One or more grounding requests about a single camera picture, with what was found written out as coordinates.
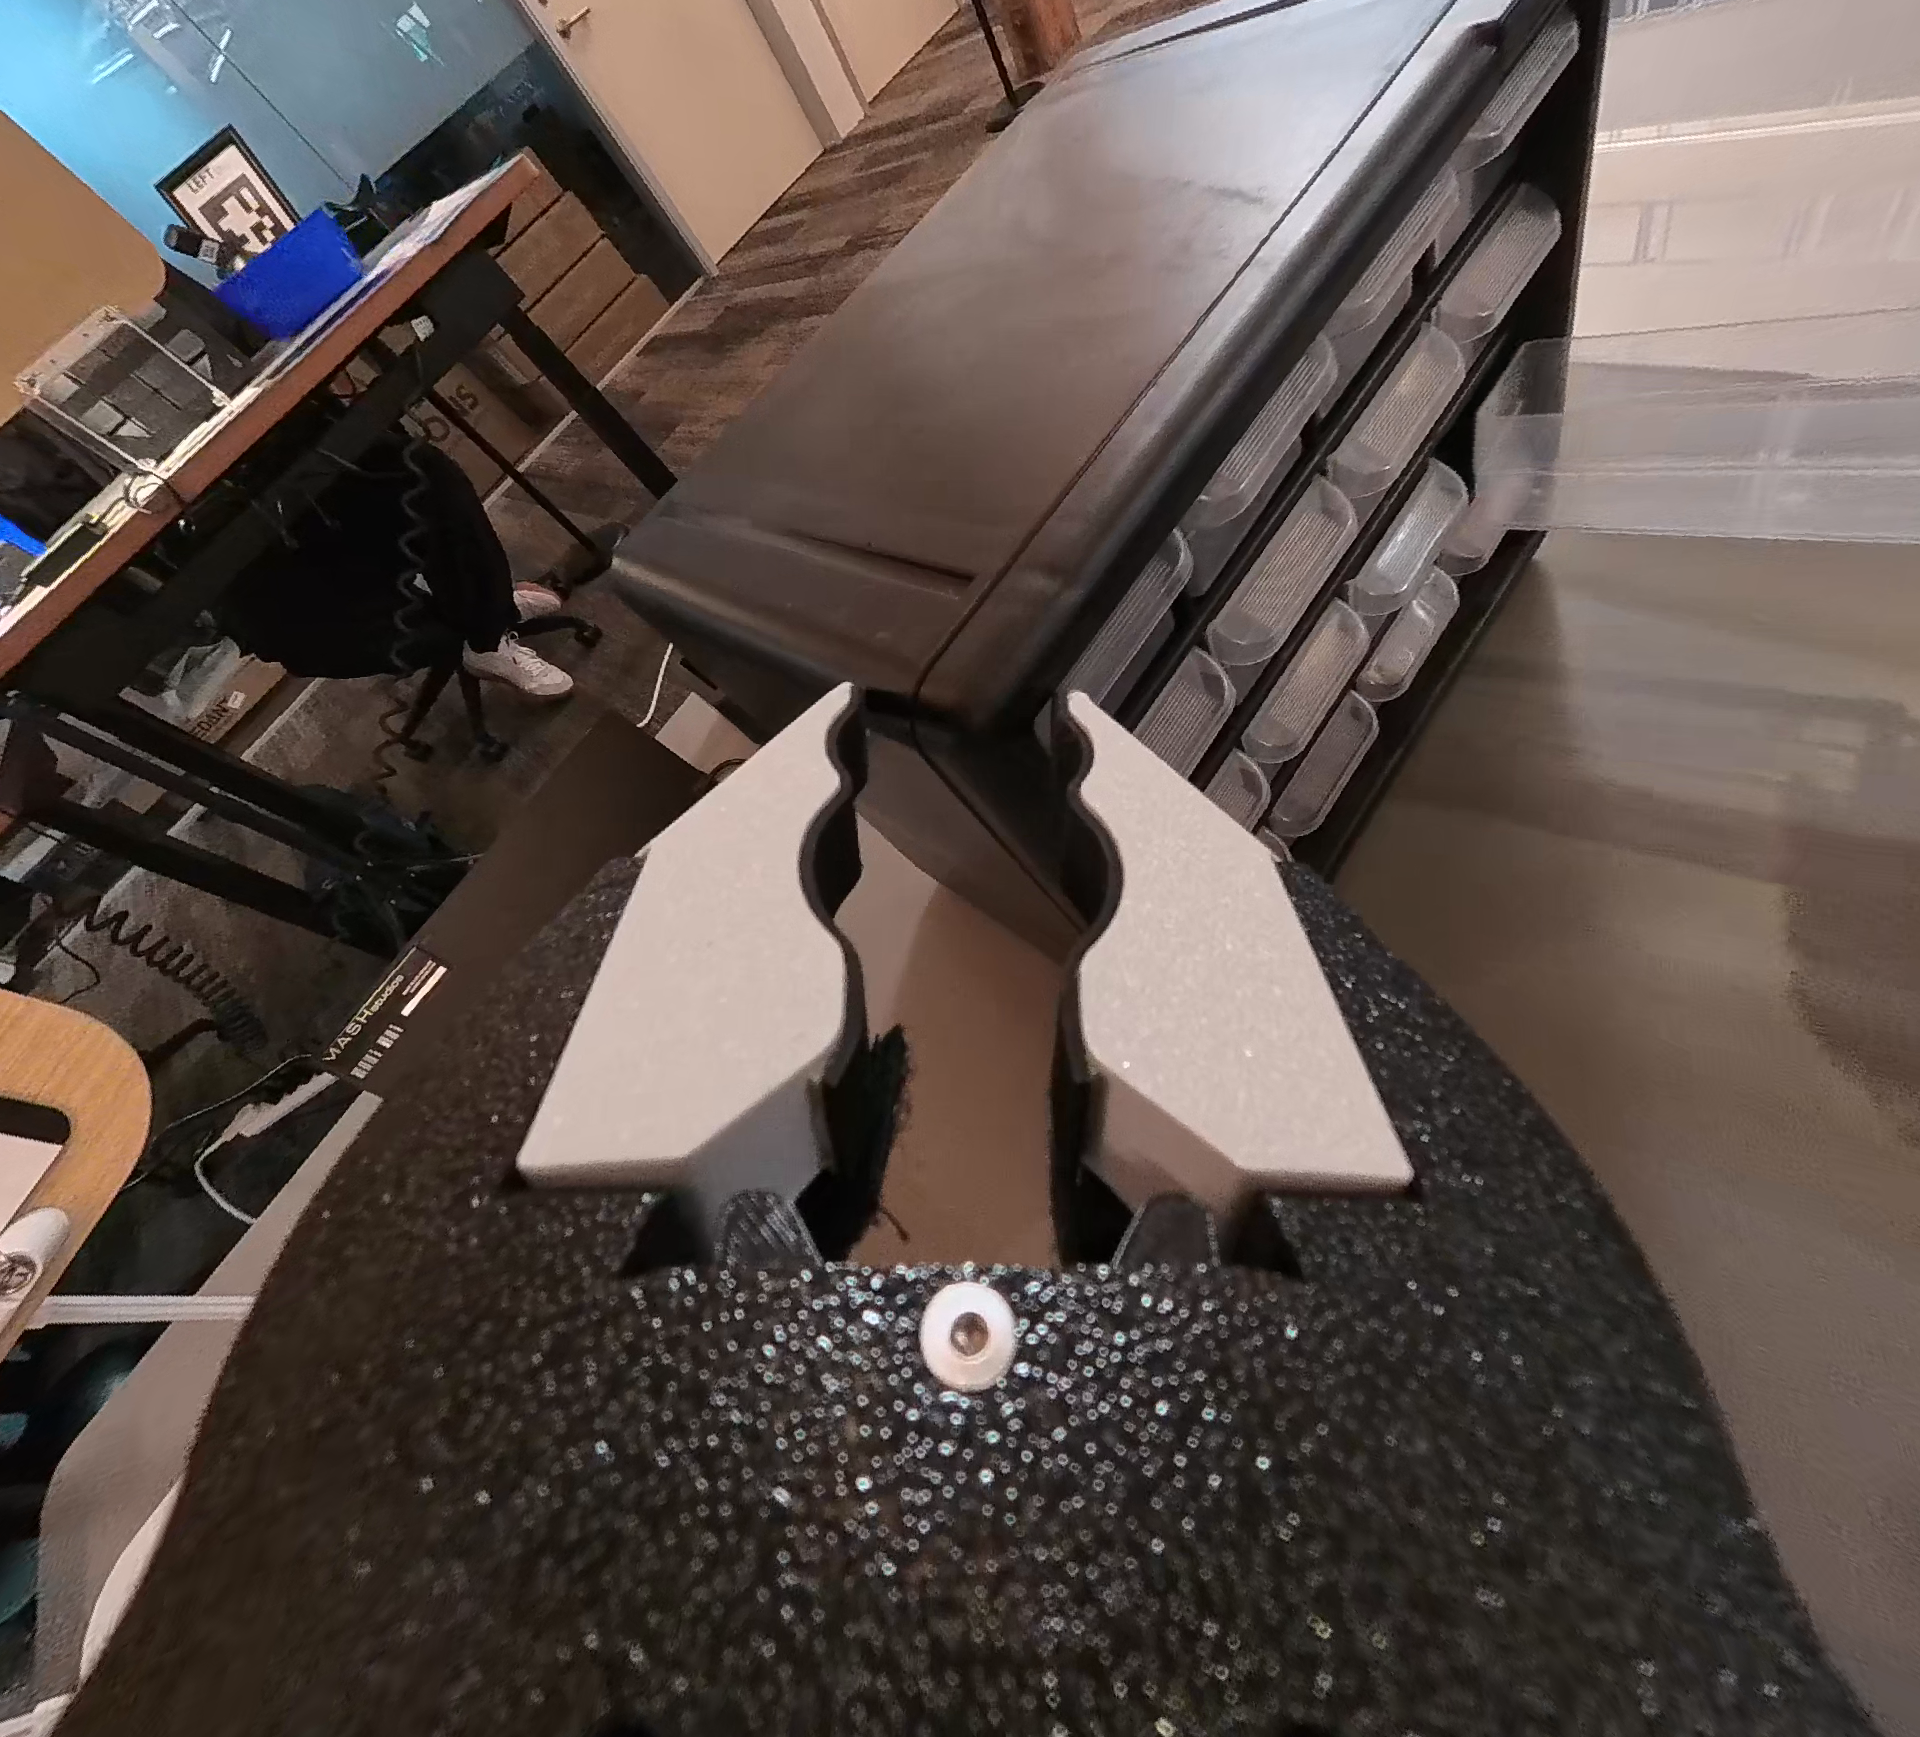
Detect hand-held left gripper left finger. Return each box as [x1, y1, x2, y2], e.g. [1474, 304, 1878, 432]
[515, 679, 876, 1244]

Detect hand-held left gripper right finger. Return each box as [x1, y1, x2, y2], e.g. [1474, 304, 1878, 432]
[1056, 691, 1422, 1244]

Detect wooden-top black-frame desk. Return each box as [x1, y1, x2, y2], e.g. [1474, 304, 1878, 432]
[0, 149, 684, 959]

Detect tan divider panel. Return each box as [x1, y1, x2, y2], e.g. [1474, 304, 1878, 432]
[0, 108, 167, 419]

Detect rows of clear cabinet drawers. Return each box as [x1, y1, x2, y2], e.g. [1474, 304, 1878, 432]
[1072, 12, 1584, 868]

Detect black coiled cable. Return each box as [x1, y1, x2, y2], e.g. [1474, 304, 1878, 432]
[82, 904, 263, 1041]
[381, 439, 438, 779]

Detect large clear storage bin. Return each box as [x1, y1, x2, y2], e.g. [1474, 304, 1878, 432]
[1470, 0, 1920, 538]

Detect black-and-white marker sign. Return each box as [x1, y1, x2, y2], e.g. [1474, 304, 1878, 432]
[154, 123, 287, 268]

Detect round-cornered wooden table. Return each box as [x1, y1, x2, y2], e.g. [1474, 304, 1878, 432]
[0, 987, 155, 1318]

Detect black drawer cabinet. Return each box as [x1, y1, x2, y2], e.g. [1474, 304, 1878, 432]
[606, 0, 1614, 959]

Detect clear acrylic box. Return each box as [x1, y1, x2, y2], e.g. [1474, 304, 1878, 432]
[13, 304, 280, 470]

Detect stack of cardboard boxes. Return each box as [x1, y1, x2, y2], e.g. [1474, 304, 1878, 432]
[485, 175, 670, 381]

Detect blue plastic bin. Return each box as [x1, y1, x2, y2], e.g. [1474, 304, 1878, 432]
[213, 211, 369, 340]

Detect black stand pole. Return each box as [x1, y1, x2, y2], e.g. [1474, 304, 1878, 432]
[951, 0, 1052, 126]

